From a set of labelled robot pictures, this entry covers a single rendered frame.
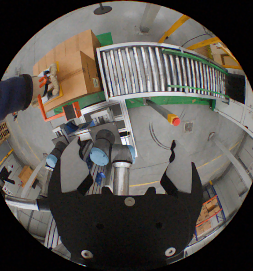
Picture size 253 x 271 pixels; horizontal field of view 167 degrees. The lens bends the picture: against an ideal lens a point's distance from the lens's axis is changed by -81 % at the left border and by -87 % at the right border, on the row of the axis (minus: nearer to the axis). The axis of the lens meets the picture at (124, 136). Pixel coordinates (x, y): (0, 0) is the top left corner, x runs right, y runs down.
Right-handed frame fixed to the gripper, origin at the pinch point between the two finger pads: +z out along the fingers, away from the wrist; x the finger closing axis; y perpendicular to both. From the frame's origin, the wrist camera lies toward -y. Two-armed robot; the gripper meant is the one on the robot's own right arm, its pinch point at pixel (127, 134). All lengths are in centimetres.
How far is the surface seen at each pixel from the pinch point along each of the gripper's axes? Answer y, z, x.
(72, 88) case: -10, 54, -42
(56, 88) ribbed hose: -11, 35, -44
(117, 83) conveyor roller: -12, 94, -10
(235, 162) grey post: 79, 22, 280
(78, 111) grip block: 4.4, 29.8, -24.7
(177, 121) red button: 13, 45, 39
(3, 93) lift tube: -18, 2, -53
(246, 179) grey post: 80, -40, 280
